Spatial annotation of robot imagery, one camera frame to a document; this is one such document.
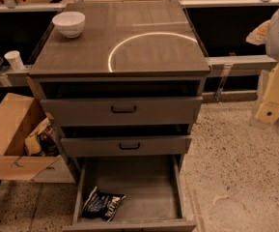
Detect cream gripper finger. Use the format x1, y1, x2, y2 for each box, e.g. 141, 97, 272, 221
246, 20, 270, 45

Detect grey bottom drawer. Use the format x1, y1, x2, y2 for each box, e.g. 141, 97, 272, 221
62, 155, 195, 232

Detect blue chip bag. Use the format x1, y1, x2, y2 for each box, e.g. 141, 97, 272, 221
81, 187, 126, 221

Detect white paper cup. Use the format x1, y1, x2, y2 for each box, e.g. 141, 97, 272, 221
4, 50, 24, 71

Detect grey middle drawer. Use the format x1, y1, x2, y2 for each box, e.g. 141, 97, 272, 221
61, 135, 191, 157

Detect grey top drawer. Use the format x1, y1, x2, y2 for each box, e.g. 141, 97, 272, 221
42, 97, 202, 127

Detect grey drawer cabinet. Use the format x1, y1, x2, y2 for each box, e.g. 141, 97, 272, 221
28, 0, 211, 232

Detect white ceramic bowl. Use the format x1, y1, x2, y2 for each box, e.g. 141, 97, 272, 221
52, 12, 85, 38

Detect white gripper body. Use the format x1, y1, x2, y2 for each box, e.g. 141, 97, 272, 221
250, 64, 279, 130

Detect snack bags in box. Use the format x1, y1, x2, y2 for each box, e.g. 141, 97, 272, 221
24, 118, 59, 157

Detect open cardboard box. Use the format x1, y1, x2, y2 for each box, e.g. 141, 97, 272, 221
0, 93, 75, 183

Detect grey drawer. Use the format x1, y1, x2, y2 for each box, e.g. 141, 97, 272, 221
42, 97, 202, 127
61, 135, 191, 157
62, 155, 195, 232

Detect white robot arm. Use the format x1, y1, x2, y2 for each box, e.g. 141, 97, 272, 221
246, 9, 279, 129

